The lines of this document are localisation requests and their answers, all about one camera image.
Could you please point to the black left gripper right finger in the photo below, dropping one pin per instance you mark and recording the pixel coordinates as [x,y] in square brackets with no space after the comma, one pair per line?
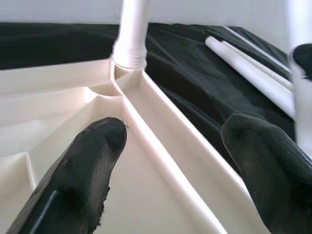
[268,170]

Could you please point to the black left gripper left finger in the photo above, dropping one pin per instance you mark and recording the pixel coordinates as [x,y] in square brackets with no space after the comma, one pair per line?
[73,182]

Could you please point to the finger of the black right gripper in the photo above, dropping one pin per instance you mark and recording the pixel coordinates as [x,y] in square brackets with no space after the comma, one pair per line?
[304,58]

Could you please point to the white plastic table top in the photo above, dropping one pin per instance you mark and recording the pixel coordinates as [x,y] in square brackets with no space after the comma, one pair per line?
[170,195]

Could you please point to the black cloth table cover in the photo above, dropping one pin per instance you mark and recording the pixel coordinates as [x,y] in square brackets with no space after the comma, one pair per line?
[195,80]

